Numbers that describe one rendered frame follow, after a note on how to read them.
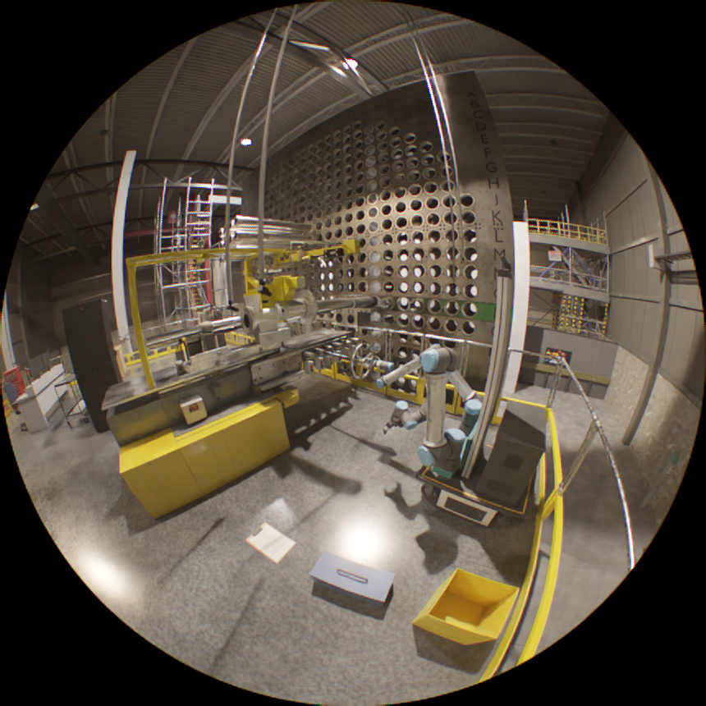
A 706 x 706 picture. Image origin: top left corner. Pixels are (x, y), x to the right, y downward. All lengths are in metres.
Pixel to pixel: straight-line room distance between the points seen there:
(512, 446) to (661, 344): 7.37
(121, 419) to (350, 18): 9.18
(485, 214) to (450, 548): 3.89
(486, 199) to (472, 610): 4.39
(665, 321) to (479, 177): 6.60
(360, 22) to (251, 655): 10.23
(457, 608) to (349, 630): 0.65
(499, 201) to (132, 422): 5.01
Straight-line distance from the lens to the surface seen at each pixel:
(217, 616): 1.88
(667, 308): 8.46
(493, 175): 4.01
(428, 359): 1.27
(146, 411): 2.35
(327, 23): 8.54
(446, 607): 1.75
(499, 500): 1.83
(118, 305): 8.74
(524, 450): 1.53
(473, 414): 1.97
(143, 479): 2.21
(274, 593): 1.78
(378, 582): 1.54
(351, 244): 2.16
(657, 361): 8.50
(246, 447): 2.32
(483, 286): 3.61
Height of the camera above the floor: 1.67
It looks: 17 degrees down
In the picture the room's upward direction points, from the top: 2 degrees counter-clockwise
